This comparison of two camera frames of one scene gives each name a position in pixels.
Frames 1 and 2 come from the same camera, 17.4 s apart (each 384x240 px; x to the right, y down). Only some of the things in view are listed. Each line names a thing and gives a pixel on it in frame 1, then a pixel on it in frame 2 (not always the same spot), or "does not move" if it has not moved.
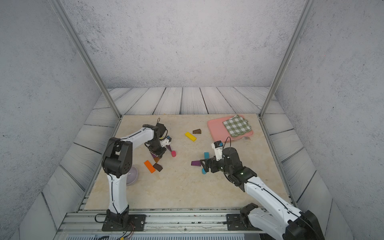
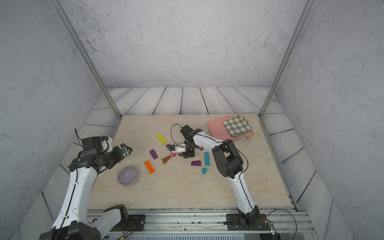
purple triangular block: (168, 147) does not move
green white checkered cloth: (237, 126) does not move
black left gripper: (159, 154) -> (120, 155)
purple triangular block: (196, 163) does not move
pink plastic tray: (218, 132) does not move
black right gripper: (206, 167) -> (188, 154)
